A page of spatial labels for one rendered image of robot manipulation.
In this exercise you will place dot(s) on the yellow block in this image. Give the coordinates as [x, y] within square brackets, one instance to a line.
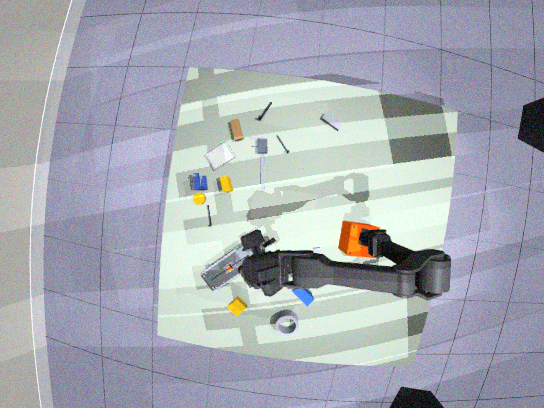
[237, 306]
[226, 183]

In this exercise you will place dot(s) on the yellow short cylinder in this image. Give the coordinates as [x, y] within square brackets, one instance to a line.
[199, 198]

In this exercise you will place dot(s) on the blue block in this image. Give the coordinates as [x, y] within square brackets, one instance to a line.
[305, 295]

